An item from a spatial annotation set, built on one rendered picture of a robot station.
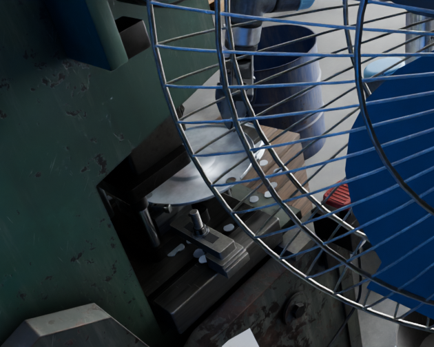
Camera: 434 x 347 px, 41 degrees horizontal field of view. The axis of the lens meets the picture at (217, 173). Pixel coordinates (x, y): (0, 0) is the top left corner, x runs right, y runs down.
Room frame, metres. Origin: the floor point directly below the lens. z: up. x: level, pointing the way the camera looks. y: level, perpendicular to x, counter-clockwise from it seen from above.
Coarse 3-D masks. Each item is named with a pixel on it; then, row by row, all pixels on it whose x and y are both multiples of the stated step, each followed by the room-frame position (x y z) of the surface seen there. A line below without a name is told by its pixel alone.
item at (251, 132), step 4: (216, 124) 1.20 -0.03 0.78; (220, 124) 1.20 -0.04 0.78; (224, 124) 1.19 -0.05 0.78; (244, 128) 1.15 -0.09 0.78; (248, 128) 1.15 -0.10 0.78; (252, 128) 1.14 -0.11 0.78; (248, 132) 1.13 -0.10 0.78; (252, 132) 1.12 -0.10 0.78; (256, 132) 1.12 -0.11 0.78; (252, 136) 1.11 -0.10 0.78; (256, 136) 1.10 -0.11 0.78; (252, 140) 1.09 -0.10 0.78; (256, 140) 1.09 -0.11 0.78; (224, 192) 1.05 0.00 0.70; (228, 192) 1.05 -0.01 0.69; (208, 200) 1.02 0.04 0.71
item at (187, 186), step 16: (192, 128) 1.21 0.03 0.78; (208, 128) 1.19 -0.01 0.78; (224, 128) 1.17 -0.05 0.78; (192, 144) 1.14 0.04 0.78; (224, 144) 1.11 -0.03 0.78; (240, 144) 1.09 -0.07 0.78; (208, 160) 1.05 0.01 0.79; (224, 160) 1.04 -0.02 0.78; (176, 176) 1.03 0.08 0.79; (192, 176) 1.01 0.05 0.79; (208, 176) 1.00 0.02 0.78; (224, 176) 0.98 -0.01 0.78; (240, 176) 0.96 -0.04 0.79; (160, 192) 0.99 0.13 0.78; (176, 192) 0.98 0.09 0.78; (192, 192) 0.96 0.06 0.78; (208, 192) 0.95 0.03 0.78
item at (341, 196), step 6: (342, 186) 0.87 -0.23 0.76; (330, 192) 0.87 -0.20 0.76; (336, 192) 0.86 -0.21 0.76; (342, 192) 0.85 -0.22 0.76; (348, 192) 0.85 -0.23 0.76; (324, 198) 0.85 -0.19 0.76; (330, 198) 0.85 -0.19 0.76; (336, 198) 0.84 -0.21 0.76; (342, 198) 0.84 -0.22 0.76; (348, 198) 0.83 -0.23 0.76; (330, 204) 0.84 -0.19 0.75; (336, 204) 0.83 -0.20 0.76; (342, 204) 0.82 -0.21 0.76; (348, 210) 0.85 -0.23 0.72
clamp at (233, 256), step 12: (180, 216) 0.93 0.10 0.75; (192, 216) 0.86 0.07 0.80; (180, 228) 0.89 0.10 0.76; (192, 228) 0.87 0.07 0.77; (204, 228) 0.86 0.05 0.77; (192, 240) 0.86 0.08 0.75; (204, 240) 0.84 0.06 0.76; (216, 240) 0.83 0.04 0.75; (228, 240) 0.82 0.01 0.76; (204, 252) 0.86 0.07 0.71; (216, 252) 0.80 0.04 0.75; (228, 252) 0.80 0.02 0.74; (240, 252) 0.81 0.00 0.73; (216, 264) 0.79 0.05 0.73; (228, 264) 0.78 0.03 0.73; (240, 264) 0.79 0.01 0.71; (228, 276) 0.77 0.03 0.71
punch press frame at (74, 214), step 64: (0, 0) 0.73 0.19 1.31; (192, 0) 0.89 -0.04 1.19; (0, 64) 0.71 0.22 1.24; (64, 64) 0.76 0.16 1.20; (128, 64) 0.81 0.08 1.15; (192, 64) 0.87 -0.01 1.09; (0, 128) 0.69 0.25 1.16; (64, 128) 0.74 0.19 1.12; (128, 128) 0.79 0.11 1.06; (0, 192) 0.67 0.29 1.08; (64, 192) 0.71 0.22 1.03; (256, 192) 1.08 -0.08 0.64; (0, 256) 0.64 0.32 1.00; (64, 256) 0.69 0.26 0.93; (0, 320) 0.62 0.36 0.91; (128, 320) 0.71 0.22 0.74
